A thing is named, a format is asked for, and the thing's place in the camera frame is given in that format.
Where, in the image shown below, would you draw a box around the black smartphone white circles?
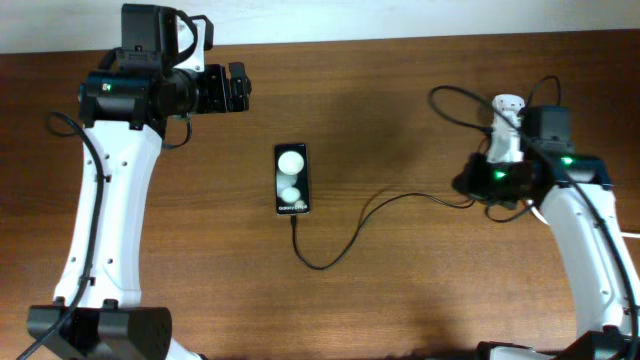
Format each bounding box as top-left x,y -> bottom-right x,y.
274,143 -> 312,216

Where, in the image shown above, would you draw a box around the black charger cable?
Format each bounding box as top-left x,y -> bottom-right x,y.
289,74 -> 562,272

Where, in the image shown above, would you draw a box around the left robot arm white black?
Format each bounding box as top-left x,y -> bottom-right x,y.
27,4 -> 251,359

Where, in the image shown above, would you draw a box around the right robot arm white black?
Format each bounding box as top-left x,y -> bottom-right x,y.
453,96 -> 639,359

